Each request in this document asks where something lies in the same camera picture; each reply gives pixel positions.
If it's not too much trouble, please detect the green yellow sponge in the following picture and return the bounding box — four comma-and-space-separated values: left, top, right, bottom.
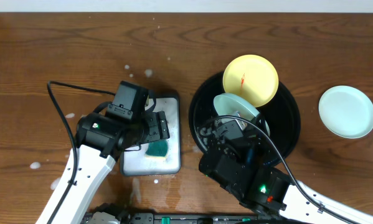
145, 140, 168, 159

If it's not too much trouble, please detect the light blue plate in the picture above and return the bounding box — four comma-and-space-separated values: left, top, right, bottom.
213, 93, 260, 121

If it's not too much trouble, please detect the yellow plate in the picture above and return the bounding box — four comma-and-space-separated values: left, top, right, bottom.
222, 55, 279, 107

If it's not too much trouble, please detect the pale green plate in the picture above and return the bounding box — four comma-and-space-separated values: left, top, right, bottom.
318, 85, 373, 139

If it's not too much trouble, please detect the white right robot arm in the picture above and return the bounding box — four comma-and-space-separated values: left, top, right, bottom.
199, 136, 373, 223

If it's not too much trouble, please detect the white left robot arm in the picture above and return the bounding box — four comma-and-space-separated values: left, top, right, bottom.
38, 111, 169, 223

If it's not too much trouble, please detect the black round tray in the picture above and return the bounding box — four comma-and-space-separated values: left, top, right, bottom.
189, 72, 301, 166

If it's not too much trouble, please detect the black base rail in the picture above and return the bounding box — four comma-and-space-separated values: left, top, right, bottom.
80, 203, 262, 224

